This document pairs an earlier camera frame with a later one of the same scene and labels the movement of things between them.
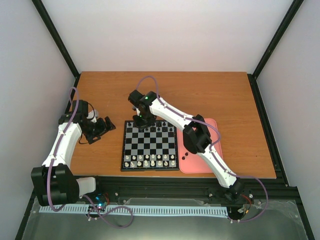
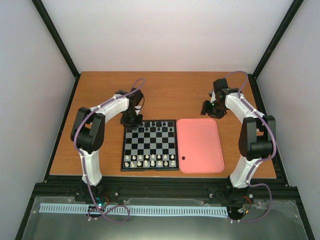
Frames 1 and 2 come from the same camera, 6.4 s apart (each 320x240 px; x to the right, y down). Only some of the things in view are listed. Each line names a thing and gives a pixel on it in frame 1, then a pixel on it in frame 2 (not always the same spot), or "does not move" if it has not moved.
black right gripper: x=140 y=126 -> x=205 y=110
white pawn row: x=152 y=156 does not move
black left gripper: x=103 y=129 -> x=132 y=126
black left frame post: x=45 y=17 does not move
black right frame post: x=279 y=32 does not move
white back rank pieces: x=132 y=164 does not move
